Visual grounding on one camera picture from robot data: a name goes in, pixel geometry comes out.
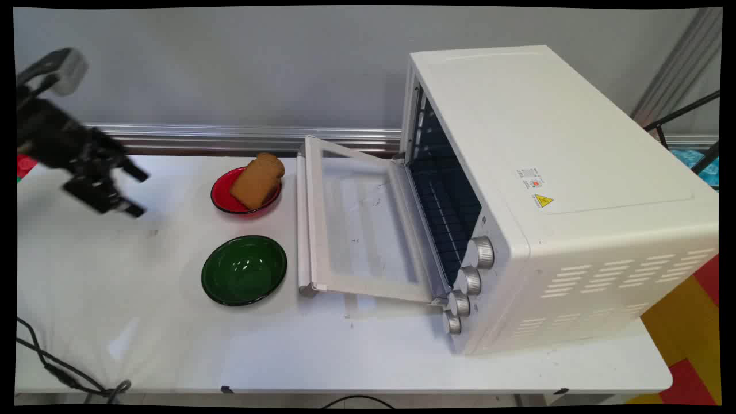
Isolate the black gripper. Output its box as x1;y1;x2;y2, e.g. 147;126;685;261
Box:
16;97;151;219

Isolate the red plate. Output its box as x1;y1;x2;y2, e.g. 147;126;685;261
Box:
210;166;282;216

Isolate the brown bread slice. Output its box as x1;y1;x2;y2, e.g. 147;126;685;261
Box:
229;152;286;211

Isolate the green plate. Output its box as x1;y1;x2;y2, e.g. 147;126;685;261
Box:
201;235;288;307

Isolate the glass oven door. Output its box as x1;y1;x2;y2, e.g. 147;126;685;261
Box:
296;136;449;304

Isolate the white toaster oven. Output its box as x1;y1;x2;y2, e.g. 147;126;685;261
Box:
399;45;719;356

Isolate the black metal stand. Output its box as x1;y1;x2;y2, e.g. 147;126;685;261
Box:
643;91;720;176

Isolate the blue patterned object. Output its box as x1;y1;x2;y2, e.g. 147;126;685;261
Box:
670;147;720;188

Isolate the black cable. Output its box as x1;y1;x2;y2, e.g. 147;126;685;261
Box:
16;316;133;404
320;394;396;409

